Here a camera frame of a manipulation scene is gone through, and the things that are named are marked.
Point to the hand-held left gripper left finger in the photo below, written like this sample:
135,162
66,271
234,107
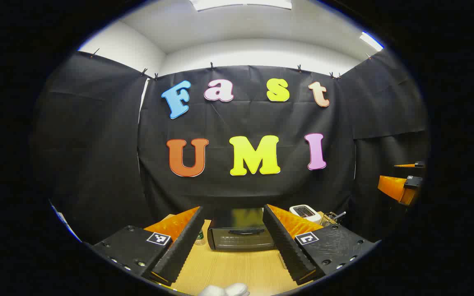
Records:
179,250

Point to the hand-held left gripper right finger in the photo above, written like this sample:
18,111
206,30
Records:
288,250

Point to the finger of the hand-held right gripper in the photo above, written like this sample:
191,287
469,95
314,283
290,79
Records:
391,187
407,165

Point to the black electric oven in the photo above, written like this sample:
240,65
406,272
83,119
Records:
237,240

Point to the clear water bottle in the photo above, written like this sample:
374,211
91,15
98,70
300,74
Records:
199,238

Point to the white toaster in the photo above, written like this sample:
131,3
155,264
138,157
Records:
305,211

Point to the striped stick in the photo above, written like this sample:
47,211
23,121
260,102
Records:
341,214

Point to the ceiling light panel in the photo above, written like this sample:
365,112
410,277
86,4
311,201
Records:
241,4
370,41

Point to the black backdrop cloth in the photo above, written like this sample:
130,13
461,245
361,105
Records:
241,119

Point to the row of black cloth clips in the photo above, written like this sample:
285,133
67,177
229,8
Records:
211,65

